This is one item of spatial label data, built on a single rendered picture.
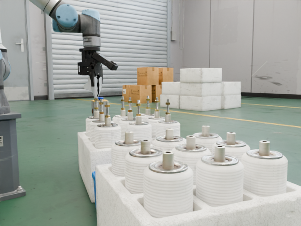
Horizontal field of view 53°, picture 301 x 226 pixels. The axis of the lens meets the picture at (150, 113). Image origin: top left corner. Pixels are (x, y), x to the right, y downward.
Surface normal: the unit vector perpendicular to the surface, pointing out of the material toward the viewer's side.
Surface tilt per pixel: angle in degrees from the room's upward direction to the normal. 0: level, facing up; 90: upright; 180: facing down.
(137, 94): 90
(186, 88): 90
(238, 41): 90
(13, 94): 90
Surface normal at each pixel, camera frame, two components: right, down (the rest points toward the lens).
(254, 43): -0.79, 0.07
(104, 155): 0.33, 0.11
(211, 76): 0.62, 0.09
